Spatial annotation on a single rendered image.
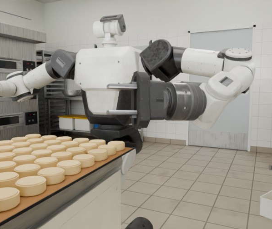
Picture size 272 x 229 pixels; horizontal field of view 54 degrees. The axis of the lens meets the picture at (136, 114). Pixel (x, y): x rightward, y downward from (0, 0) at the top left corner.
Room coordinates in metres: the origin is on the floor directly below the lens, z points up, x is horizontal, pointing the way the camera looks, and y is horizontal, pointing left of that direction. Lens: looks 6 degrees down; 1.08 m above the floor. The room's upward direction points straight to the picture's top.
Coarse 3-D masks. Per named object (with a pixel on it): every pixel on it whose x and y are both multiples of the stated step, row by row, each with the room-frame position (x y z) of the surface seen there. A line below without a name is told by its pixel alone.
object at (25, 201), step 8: (120, 152) 0.72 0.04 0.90; (104, 160) 0.64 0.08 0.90; (88, 168) 0.58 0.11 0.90; (72, 176) 0.52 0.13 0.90; (80, 176) 0.52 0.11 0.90; (56, 184) 0.48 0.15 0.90; (64, 184) 0.48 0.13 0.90; (48, 192) 0.44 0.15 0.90; (24, 200) 0.41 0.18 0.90; (32, 200) 0.41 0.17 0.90; (16, 208) 0.38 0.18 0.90; (24, 208) 0.38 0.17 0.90; (0, 216) 0.35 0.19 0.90; (8, 216) 0.35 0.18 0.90
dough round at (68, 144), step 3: (66, 141) 0.77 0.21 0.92; (69, 141) 0.77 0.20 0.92; (72, 141) 0.77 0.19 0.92; (75, 141) 0.77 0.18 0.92; (60, 144) 0.75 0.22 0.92; (63, 144) 0.74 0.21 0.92; (66, 144) 0.73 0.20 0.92; (69, 144) 0.73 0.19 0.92; (72, 144) 0.74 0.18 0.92; (75, 144) 0.74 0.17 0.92; (66, 147) 0.73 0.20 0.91; (69, 147) 0.73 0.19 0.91
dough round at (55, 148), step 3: (48, 147) 0.70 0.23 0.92; (51, 147) 0.70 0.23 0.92; (54, 147) 0.70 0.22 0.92; (57, 147) 0.70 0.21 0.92; (60, 147) 0.70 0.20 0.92; (63, 147) 0.70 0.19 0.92; (51, 150) 0.68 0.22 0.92; (54, 150) 0.68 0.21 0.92; (57, 150) 0.68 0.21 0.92; (60, 150) 0.69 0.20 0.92; (63, 150) 0.69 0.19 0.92
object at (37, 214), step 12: (108, 168) 0.72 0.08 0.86; (84, 180) 0.60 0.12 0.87; (96, 180) 0.66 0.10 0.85; (60, 192) 0.52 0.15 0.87; (72, 192) 0.56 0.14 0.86; (48, 204) 0.48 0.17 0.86; (60, 204) 0.52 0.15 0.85; (24, 216) 0.42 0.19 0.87; (36, 216) 0.45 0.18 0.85; (0, 228) 0.38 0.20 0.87; (12, 228) 0.40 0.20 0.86; (24, 228) 0.42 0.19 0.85
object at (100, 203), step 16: (112, 176) 0.72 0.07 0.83; (96, 192) 0.64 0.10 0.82; (112, 192) 0.72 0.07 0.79; (64, 208) 0.51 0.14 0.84; (80, 208) 0.57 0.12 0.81; (96, 208) 0.63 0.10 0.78; (112, 208) 0.72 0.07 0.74; (48, 224) 0.47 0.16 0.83; (64, 224) 0.51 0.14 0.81; (80, 224) 0.56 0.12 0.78; (96, 224) 0.63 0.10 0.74; (112, 224) 0.72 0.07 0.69
